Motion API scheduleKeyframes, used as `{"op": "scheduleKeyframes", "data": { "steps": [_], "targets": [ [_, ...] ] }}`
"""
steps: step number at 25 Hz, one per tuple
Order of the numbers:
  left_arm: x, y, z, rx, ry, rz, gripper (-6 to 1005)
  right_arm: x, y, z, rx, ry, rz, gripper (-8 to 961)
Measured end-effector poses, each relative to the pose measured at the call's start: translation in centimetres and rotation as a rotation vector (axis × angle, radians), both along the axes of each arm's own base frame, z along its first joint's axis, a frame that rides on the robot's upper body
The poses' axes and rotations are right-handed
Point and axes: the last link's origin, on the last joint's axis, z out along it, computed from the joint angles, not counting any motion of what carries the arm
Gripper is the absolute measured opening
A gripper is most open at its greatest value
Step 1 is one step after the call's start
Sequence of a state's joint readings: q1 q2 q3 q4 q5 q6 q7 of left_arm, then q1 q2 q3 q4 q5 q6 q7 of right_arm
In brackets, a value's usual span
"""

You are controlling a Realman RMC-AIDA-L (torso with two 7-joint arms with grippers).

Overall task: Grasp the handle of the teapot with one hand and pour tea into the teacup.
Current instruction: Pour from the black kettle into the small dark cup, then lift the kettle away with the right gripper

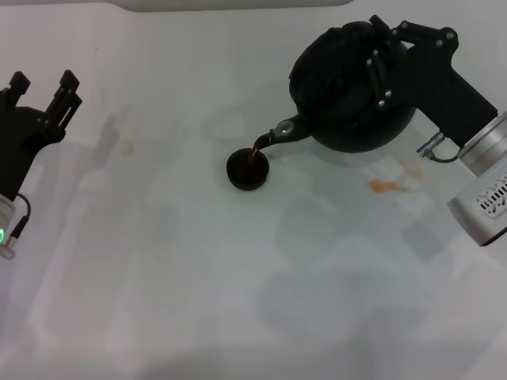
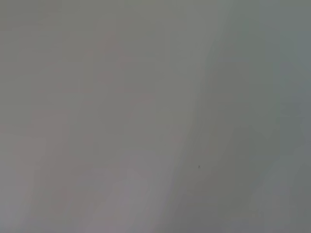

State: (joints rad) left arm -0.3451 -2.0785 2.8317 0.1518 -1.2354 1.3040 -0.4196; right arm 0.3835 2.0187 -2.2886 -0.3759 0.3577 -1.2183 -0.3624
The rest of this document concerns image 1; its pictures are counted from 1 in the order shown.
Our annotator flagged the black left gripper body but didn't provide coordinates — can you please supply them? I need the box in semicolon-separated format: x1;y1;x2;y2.
0;105;67;202

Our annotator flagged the small black teacup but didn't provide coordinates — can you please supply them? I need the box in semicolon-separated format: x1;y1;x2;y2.
226;146;272;192

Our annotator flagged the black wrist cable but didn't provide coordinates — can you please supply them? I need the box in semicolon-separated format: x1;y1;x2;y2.
8;192;32;255
415;132;463;164

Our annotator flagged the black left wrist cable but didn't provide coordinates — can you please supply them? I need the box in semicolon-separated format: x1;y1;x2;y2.
8;192;32;255

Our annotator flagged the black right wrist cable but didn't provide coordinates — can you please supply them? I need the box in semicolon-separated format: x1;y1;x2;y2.
415;132;463;164

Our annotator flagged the black round teapot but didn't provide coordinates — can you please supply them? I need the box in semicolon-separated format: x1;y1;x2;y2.
252;21;419;160

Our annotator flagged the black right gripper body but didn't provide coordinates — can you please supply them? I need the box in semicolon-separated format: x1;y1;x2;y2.
389;42;499;148

